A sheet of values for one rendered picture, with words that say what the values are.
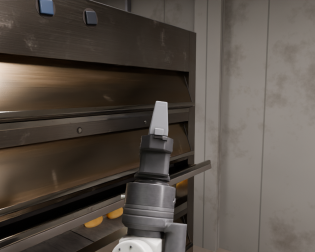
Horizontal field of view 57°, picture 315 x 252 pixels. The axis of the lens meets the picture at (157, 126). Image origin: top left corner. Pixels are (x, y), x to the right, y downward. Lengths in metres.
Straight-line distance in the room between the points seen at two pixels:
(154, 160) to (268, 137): 2.69
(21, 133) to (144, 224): 0.56
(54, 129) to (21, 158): 0.13
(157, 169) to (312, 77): 2.65
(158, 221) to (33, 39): 0.68
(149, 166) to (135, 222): 0.09
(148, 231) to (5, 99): 0.58
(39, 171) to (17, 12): 0.47
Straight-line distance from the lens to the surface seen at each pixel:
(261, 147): 3.17
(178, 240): 0.50
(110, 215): 1.46
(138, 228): 0.49
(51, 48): 0.99
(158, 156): 0.49
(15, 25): 0.95
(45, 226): 0.87
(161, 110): 0.50
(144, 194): 0.49
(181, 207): 1.64
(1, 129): 0.91
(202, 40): 3.27
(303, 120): 3.06
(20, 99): 0.92
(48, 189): 1.00
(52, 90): 0.98
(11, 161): 0.96
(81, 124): 1.05
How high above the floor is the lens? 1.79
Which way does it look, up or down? 7 degrees down
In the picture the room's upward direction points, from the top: straight up
